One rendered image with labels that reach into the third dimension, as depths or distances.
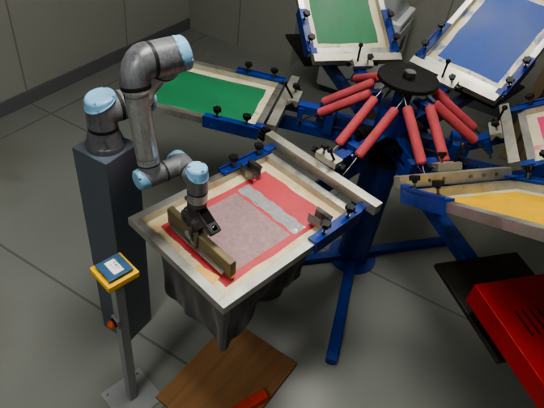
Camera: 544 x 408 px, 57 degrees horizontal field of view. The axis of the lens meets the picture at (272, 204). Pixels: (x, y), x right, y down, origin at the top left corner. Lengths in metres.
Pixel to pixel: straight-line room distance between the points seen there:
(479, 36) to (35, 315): 3.08
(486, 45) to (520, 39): 0.19
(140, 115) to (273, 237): 0.77
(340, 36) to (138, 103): 1.90
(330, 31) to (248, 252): 1.74
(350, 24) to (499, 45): 0.90
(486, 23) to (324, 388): 2.39
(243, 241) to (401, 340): 1.38
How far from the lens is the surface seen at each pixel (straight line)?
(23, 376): 2.93
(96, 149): 2.07
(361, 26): 3.43
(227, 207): 2.20
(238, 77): 3.15
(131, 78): 1.63
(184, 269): 1.91
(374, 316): 3.17
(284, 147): 2.45
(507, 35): 3.53
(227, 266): 1.86
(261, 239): 2.08
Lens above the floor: 2.43
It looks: 41 degrees down
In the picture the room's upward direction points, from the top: 9 degrees clockwise
